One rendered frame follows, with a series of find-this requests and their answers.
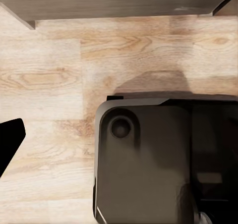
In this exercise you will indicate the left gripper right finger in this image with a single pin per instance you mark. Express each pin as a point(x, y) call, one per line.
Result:
point(230, 134)

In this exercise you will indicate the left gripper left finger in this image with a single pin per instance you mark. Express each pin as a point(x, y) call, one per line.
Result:
point(12, 133)

